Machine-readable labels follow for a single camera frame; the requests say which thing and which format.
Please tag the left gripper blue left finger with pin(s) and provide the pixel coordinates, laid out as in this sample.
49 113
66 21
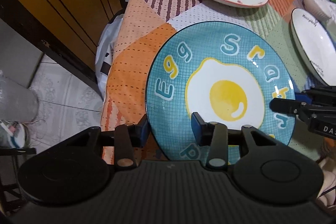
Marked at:
128 137

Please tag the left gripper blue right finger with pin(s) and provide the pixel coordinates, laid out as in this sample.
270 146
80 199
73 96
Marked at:
214 135

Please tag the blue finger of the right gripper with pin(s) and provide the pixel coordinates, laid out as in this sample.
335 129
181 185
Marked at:
318 95
290 107

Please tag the large white plate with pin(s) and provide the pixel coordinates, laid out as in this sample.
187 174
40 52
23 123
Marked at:
314 45

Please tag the blue egg plate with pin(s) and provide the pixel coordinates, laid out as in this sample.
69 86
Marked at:
222 71

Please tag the white bowl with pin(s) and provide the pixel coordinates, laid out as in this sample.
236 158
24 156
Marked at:
320 9

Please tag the colourful patchwork tablecloth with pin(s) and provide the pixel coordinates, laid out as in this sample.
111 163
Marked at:
148 24

